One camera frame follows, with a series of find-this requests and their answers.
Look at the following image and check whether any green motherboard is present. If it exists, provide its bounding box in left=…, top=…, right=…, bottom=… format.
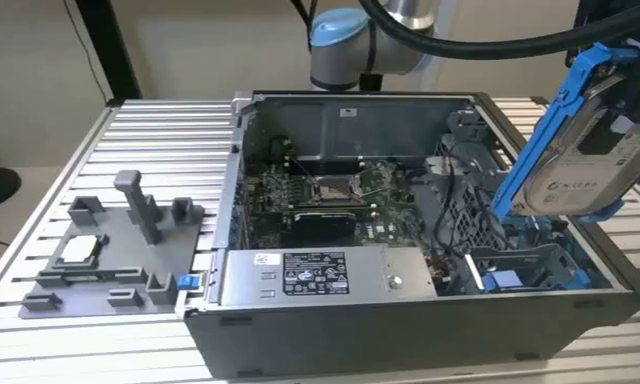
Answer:
left=237, top=158, right=434, bottom=254

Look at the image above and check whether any black graphics card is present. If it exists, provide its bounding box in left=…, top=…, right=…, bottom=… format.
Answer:
left=280, top=210, right=360, bottom=246

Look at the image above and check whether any silver power supply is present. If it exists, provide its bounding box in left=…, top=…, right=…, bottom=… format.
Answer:
left=216, top=246, right=440, bottom=308

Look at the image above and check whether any thin metal locking lever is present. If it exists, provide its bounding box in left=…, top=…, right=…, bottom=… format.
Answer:
left=290, top=156, right=322, bottom=182

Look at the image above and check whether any dark grey PC case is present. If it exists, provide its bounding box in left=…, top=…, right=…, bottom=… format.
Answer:
left=173, top=89, right=640, bottom=379

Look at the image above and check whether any grey parts rack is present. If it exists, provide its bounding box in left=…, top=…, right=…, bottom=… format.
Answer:
left=18, top=169, right=208, bottom=321

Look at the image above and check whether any silver CPU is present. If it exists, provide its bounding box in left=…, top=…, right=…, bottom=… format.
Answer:
left=55, top=235, right=98, bottom=264

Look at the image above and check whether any black upright post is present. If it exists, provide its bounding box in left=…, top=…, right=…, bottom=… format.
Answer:
left=76, top=0, right=142, bottom=108

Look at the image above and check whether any green RAM stick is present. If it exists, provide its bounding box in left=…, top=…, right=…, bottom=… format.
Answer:
left=38, top=269, right=141, bottom=280

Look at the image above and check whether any CPU socket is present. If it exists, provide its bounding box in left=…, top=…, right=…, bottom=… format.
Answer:
left=310, top=173, right=365, bottom=202

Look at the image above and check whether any metal disk cage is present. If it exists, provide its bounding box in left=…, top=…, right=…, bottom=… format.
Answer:
left=418, top=132, right=515, bottom=254

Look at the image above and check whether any thin black wall cable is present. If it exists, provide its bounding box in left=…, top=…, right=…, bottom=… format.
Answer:
left=61, top=0, right=109, bottom=106

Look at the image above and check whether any black case wire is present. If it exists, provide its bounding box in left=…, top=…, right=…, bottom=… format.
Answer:
left=429, top=158, right=461, bottom=258

